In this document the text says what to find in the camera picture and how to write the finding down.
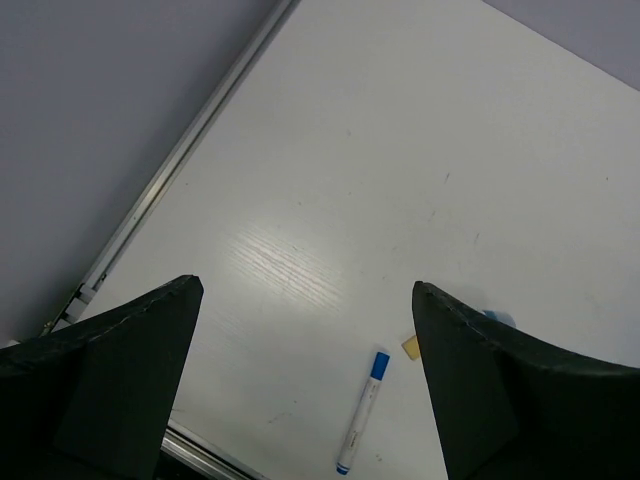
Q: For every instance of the aluminium table edge rail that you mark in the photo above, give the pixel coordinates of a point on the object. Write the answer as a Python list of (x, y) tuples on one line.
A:
[(171, 167)]

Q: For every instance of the tan eraser block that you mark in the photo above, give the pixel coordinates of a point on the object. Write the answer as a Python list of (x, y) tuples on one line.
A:
[(411, 348)]

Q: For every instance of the blue capped white marker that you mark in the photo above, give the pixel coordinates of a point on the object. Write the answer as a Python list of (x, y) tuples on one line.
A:
[(362, 413)]

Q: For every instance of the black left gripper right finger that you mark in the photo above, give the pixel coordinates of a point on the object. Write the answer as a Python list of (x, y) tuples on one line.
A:
[(510, 406)]

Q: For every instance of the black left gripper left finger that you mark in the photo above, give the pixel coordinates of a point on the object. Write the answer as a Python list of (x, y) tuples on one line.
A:
[(93, 400)]

